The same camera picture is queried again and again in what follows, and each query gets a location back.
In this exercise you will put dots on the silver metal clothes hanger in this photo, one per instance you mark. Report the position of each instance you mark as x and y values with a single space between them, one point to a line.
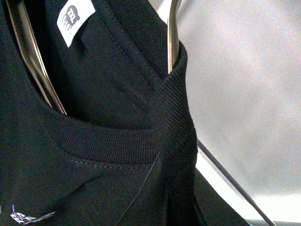
32 57

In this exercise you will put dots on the black printed t-shirt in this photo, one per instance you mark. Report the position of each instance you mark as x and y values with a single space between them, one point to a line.
125 150

